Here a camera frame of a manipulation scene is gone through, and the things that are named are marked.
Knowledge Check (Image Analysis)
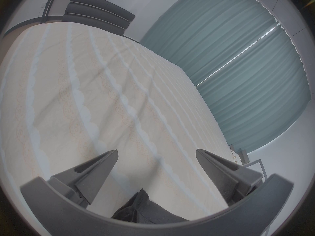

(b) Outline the grey bedside table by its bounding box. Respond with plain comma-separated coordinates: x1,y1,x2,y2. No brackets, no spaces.
229,145,249,164

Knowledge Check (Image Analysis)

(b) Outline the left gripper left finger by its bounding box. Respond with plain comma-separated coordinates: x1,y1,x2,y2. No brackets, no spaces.
50,149,119,208

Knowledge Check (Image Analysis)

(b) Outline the black T-shirt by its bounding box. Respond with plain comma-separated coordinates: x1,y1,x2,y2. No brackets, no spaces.
111,188,190,225

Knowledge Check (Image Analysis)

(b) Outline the blue-green curtain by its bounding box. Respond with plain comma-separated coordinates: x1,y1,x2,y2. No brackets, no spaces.
139,0,278,87
196,25,311,154

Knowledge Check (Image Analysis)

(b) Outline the bed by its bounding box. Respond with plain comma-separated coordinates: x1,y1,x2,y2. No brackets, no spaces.
0,21,268,222

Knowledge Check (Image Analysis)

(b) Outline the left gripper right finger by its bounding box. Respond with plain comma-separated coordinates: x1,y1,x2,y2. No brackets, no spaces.
196,149,263,203

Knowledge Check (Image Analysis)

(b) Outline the black chest of drawers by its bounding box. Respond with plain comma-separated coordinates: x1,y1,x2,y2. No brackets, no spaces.
63,0,136,36

